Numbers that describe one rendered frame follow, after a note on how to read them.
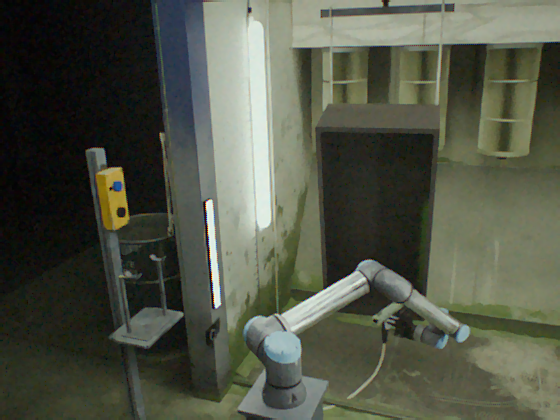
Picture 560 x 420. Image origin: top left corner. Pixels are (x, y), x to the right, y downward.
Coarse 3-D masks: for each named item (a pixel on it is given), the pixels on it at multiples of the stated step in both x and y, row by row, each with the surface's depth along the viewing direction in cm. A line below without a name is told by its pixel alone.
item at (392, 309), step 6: (390, 306) 309; (396, 306) 310; (402, 306) 316; (384, 312) 302; (390, 312) 305; (396, 312) 311; (372, 318) 298; (378, 318) 296; (384, 318) 300; (378, 324) 297; (384, 324) 307; (384, 330) 308; (384, 336) 309; (384, 342) 311
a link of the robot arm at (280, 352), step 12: (276, 336) 221; (288, 336) 221; (264, 348) 217; (276, 348) 214; (288, 348) 214; (300, 348) 218; (264, 360) 220; (276, 360) 213; (288, 360) 213; (300, 360) 219; (276, 372) 216; (288, 372) 215; (300, 372) 221; (276, 384) 218; (288, 384) 217
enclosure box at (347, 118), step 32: (320, 128) 267; (352, 128) 263; (384, 128) 258; (416, 128) 254; (320, 160) 277; (352, 160) 310; (384, 160) 305; (416, 160) 300; (320, 192) 287; (352, 192) 321; (384, 192) 316; (416, 192) 310; (320, 224) 298; (352, 224) 333; (384, 224) 327; (416, 224) 322; (352, 256) 346; (384, 256) 340; (416, 256) 334; (416, 288) 342
